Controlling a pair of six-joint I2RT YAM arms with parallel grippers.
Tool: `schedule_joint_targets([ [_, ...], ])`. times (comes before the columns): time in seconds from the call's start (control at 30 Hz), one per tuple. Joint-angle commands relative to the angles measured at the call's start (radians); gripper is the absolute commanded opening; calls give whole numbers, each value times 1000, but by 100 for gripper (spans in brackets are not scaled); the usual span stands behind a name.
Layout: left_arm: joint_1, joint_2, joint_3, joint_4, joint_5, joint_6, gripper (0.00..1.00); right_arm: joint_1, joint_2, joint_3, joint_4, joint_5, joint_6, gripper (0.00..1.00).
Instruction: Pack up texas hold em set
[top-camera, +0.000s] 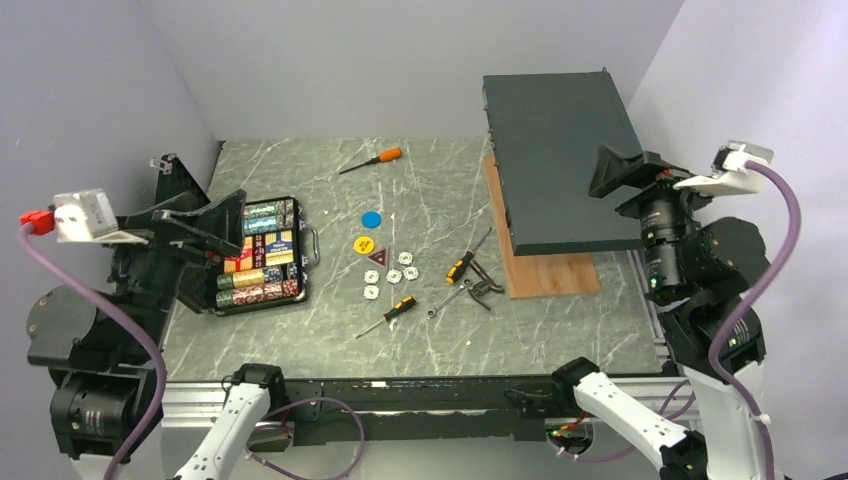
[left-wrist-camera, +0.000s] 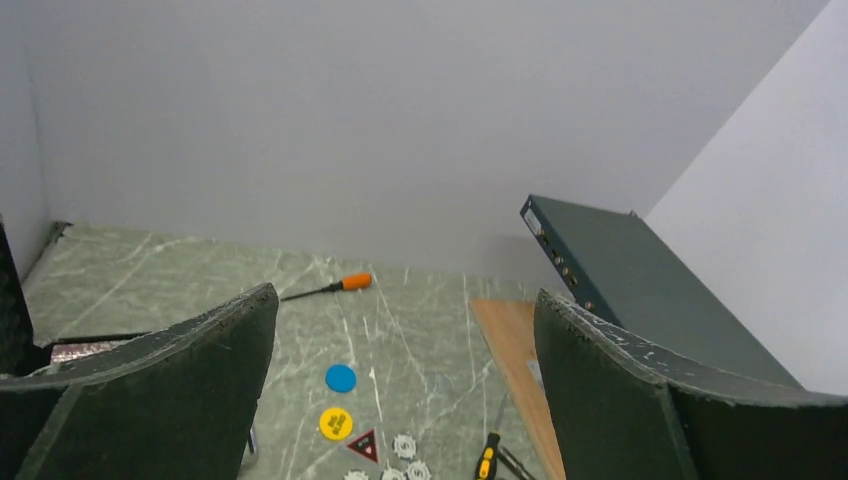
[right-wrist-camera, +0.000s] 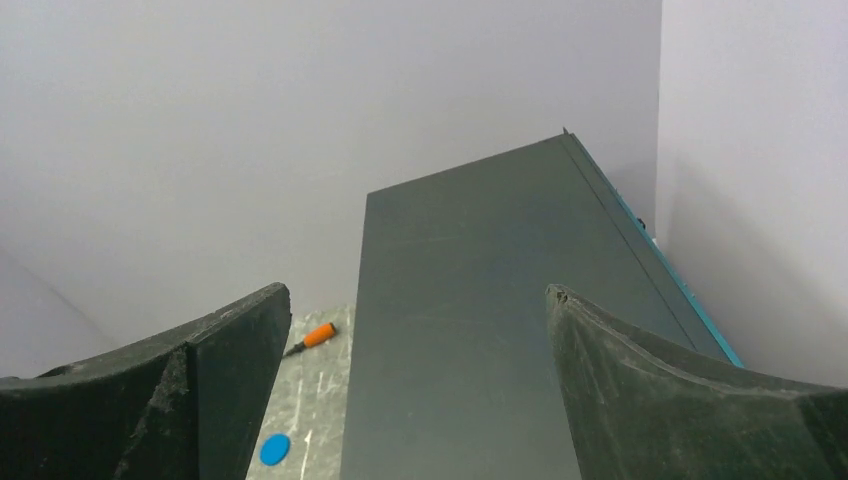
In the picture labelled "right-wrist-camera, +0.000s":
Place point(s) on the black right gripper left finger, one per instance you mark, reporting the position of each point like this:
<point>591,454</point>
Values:
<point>186,403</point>

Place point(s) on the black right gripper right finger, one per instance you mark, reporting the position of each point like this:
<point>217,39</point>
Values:
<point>643,407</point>

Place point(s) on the blue poker chip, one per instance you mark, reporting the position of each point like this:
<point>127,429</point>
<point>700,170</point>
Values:
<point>274,449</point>

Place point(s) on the dark grey rack unit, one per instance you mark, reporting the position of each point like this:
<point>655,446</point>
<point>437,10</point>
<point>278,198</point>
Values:
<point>452,373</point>

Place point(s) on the orange handled screwdriver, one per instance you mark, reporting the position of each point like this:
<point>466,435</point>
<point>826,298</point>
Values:
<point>316,337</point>

